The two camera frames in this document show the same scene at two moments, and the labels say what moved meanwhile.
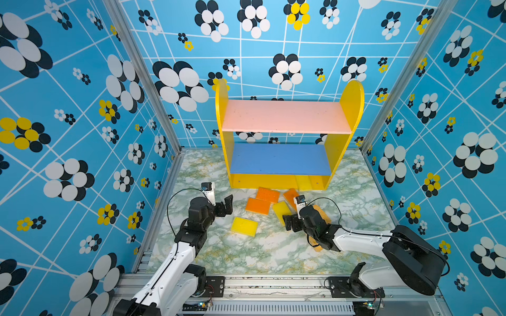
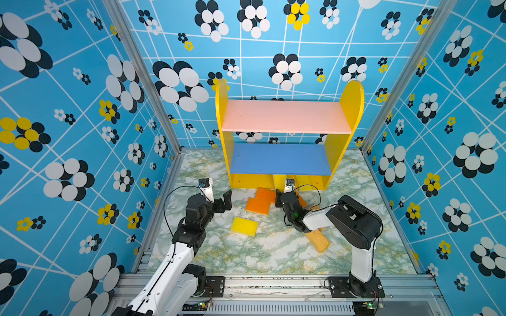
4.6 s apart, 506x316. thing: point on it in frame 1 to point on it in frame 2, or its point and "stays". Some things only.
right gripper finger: x=292 y=221 to x=278 y=203
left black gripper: x=223 y=212 stays
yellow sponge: x=244 y=227 stays
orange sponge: x=269 y=195 stays
